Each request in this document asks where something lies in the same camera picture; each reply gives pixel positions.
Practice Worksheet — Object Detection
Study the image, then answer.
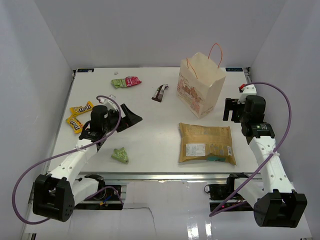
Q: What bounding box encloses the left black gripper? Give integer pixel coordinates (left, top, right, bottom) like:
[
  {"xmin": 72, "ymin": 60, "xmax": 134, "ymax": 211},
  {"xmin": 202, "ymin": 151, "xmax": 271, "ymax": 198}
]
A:
[{"xmin": 102, "ymin": 104, "xmax": 142, "ymax": 134}]

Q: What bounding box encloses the brown chocolate bar wrapper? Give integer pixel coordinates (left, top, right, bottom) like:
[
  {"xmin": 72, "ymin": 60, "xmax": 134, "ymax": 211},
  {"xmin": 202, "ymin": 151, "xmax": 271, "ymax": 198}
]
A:
[{"xmin": 151, "ymin": 84, "xmax": 169, "ymax": 103}]

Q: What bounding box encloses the green and red snack packet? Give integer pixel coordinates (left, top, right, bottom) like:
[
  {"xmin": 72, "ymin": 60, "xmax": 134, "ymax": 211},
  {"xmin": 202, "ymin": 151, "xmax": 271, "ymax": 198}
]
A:
[{"xmin": 110, "ymin": 76, "xmax": 142, "ymax": 89}]

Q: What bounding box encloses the green triangular snack packet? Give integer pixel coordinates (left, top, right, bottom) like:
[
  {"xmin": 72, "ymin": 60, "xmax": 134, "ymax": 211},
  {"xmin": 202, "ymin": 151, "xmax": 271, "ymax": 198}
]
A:
[{"xmin": 111, "ymin": 147, "xmax": 129, "ymax": 164}]

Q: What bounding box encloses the bear print paper bag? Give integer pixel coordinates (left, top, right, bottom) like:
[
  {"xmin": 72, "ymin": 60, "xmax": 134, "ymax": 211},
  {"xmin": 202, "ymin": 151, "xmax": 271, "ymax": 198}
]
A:
[{"xmin": 176, "ymin": 52, "xmax": 226, "ymax": 119}]

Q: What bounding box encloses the tan kettle chips bag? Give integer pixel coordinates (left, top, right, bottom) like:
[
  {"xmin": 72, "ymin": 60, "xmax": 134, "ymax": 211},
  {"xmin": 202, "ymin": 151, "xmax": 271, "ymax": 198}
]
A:
[{"xmin": 179, "ymin": 122, "xmax": 237, "ymax": 166}]

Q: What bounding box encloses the yellow m&m packet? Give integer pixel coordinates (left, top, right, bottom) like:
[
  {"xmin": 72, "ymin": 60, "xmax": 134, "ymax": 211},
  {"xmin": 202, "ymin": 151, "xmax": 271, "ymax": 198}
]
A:
[
  {"xmin": 65, "ymin": 115, "xmax": 84, "ymax": 134},
  {"xmin": 69, "ymin": 101, "xmax": 94, "ymax": 117}
]

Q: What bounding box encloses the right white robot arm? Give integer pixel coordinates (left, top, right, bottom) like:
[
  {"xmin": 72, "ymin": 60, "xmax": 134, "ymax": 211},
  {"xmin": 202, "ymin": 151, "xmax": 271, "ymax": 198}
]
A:
[{"xmin": 223, "ymin": 95, "xmax": 307, "ymax": 228}]

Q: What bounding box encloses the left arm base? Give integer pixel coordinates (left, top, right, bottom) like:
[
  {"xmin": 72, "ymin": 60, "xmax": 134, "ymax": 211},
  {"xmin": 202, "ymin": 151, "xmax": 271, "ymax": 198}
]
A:
[{"xmin": 75, "ymin": 174, "xmax": 126, "ymax": 211}]

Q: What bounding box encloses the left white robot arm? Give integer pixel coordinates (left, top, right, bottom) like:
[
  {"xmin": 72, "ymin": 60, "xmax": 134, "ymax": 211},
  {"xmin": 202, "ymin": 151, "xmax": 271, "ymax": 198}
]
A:
[{"xmin": 32, "ymin": 104, "xmax": 142, "ymax": 222}]

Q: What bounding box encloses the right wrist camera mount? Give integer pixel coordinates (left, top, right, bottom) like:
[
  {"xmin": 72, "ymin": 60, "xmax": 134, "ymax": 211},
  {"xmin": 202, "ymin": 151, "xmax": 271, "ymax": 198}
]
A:
[{"xmin": 237, "ymin": 84, "xmax": 257, "ymax": 104}]

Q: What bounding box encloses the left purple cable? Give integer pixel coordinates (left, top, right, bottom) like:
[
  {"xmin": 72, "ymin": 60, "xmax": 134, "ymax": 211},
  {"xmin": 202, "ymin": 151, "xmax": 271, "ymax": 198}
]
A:
[{"xmin": 12, "ymin": 94, "xmax": 122, "ymax": 225}]

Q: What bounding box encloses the purple cable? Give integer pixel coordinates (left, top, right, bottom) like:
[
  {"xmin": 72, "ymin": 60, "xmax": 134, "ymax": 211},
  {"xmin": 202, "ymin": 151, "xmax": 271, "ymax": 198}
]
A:
[
  {"xmin": 208, "ymin": 81, "xmax": 292, "ymax": 217},
  {"xmin": 12, "ymin": 94, "xmax": 122, "ymax": 225}
]

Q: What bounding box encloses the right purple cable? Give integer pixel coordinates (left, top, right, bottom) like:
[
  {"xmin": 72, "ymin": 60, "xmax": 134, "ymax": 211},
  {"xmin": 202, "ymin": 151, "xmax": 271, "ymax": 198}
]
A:
[{"xmin": 208, "ymin": 81, "xmax": 292, "ymax": 217}]

